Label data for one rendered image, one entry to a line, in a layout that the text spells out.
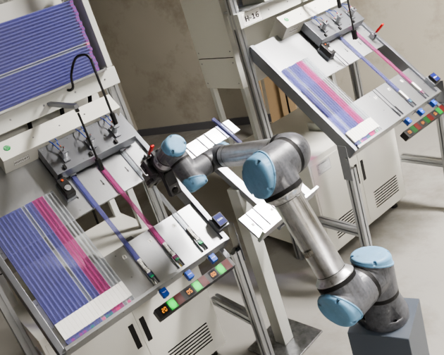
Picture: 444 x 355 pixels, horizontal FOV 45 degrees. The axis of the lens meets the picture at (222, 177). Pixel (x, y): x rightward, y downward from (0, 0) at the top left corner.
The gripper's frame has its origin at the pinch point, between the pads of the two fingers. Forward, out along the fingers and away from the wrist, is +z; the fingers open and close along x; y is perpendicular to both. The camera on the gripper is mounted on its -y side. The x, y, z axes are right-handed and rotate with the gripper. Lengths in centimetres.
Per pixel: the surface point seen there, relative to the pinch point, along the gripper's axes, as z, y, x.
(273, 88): 177, 52, -222
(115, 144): 0.2, 20.9, 2.9
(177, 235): -4.3, -21.1, 4.9
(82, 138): 2.4, 29.7, 11.9
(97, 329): -9, -33, 47
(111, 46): 308, 209, -184
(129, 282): -5.6, -25.6, 29.4
